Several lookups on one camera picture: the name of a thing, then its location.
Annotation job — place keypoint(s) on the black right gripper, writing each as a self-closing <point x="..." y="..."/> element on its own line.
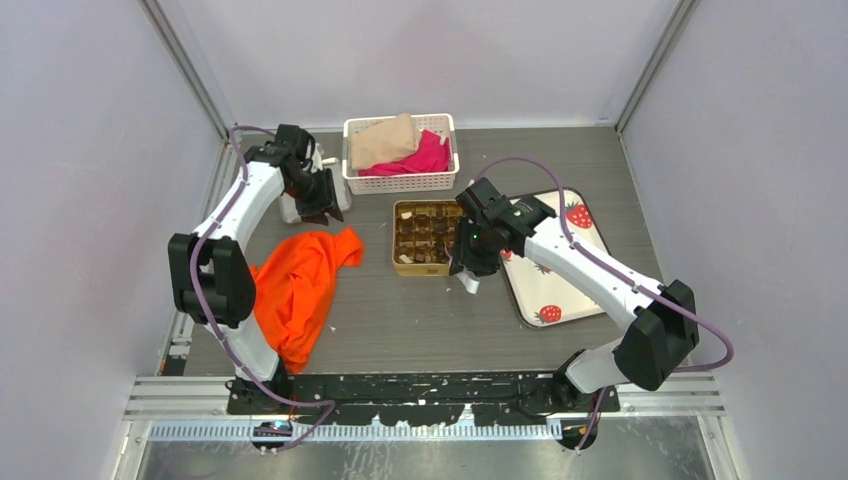
<point x="462" y="255"/>

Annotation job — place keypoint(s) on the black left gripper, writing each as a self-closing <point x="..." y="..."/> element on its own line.
<point x="325" y="203"/>

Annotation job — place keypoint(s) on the silver box lid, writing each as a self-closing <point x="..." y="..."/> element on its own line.
<point x="330" y="198"/>

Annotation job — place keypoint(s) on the metal tongs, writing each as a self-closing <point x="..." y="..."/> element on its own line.
<point x="469" y="281"/>

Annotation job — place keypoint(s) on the gold chocolate tray box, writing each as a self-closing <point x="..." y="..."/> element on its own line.
<point x="423" y="237"/>

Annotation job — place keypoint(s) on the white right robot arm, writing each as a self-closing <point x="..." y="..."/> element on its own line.
<point x="657" y="320"/>

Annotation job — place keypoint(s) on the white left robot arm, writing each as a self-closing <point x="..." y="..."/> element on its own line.
<point x="210" y="278"/>

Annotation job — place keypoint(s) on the pink cloth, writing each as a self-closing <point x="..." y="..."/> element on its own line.
<point x="433" y="156"/>

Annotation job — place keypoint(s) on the strawberry pattern tray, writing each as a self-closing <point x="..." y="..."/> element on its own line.
<point x="542" y="297"/>

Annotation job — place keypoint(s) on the beige cloth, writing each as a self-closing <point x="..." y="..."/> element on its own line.
<point x="385" y="141"/>

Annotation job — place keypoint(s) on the white plastic basket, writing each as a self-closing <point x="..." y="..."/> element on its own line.
<point x="438" y="123"/>

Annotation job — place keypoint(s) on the orange cloth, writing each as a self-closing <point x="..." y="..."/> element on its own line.
<point x="295" y="288"/>

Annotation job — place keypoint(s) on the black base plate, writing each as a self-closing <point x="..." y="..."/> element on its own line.
<point x="420" y="399"/>

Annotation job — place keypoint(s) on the white slotted cable duct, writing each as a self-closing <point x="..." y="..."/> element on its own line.
<point x="275" y="431"/>

